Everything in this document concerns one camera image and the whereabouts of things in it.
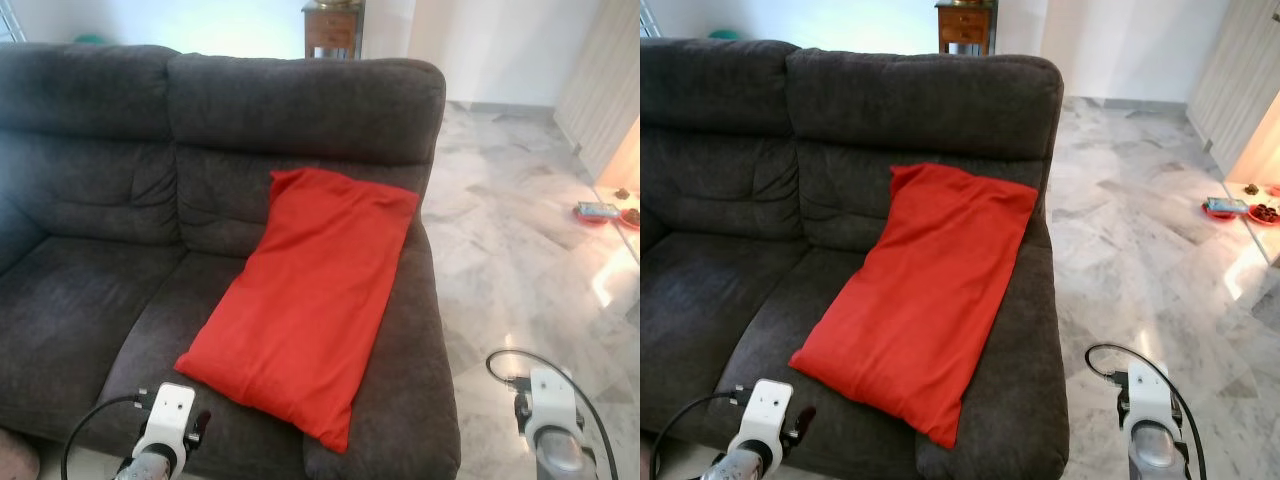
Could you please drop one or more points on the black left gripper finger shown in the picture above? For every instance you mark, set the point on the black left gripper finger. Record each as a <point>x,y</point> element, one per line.
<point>804,420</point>
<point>201,425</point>

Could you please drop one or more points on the red pillow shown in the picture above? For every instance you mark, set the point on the red pillow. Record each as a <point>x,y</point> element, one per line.
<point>915,305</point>
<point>300,310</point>

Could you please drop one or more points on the gray fabric sofa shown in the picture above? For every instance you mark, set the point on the gray fabric sofa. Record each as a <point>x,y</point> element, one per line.
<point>720,300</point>
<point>100,300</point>

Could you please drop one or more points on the red plate with teal box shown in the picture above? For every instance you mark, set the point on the red plate with teal box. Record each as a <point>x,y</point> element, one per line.
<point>597,212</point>
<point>1225,208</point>

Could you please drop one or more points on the red plate with snacks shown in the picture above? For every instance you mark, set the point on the red plate with snacks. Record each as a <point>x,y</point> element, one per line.
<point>631,218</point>
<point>1264,214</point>

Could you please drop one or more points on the white slatted door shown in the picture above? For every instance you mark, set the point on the white slatted door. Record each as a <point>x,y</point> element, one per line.
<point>1235,85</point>
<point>600,90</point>

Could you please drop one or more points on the green round object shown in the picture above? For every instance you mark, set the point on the green round object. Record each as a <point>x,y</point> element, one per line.
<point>725,35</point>
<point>90,40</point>

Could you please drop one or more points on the brown wooden cabinet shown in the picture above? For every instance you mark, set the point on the brown wooden cabinet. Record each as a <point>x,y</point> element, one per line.
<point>966,27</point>
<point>332,30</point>

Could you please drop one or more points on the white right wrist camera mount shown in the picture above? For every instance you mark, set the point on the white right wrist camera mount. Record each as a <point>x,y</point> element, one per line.
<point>552,395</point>
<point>1148,390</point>

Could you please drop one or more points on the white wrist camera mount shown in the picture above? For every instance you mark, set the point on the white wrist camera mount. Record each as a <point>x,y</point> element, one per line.
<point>1148,390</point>
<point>165,415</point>
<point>760,412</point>
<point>552,395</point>

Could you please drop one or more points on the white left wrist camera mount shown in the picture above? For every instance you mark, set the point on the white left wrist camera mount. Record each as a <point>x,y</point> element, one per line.
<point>165,415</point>
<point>760,412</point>

